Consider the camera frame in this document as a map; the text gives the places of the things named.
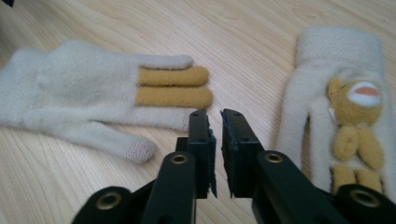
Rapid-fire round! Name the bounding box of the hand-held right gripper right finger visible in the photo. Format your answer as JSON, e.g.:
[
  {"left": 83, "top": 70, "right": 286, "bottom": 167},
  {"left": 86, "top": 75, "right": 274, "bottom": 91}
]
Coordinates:
[{"left": 219, "top": 108, "right": 266, "bottom": 199}]

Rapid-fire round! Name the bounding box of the plain white and yellow glove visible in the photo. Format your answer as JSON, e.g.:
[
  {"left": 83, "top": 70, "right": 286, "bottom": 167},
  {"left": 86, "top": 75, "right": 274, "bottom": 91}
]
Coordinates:
[{"left": 0, "top": 39, "right": 215, "bottom": 165}]

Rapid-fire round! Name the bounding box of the white glove with yellow bear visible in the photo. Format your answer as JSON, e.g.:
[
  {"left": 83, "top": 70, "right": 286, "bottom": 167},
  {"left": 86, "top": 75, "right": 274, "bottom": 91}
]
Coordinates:
[{"left": 275, "top": 25, "right": 396, "bottom": 204}]

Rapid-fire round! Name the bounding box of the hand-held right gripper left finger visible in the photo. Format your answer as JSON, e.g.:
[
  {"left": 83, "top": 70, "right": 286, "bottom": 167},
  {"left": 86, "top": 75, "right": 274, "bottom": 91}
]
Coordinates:
[{"left": 175, "top": 108, "right": 218, "bottom": 200}]

